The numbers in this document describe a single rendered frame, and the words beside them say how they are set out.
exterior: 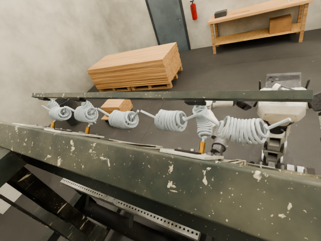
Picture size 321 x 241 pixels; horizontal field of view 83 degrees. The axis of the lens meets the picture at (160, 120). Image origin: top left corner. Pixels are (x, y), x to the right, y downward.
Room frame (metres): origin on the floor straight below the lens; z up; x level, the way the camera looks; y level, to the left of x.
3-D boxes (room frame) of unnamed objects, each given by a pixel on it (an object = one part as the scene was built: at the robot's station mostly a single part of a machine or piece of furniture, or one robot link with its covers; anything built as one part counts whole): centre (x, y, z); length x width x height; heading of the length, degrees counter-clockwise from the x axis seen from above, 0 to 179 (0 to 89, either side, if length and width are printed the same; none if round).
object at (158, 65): (5.12, 0.17, 0.39); 2.46 x 1.04 x 0.78; 55
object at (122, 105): (3.64, 0.85, 0.20); 0.61 x 0.51 x 0.40; 55
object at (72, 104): (4.23, 2.03, 0.33); 0.54 x 0.54 x 0.65
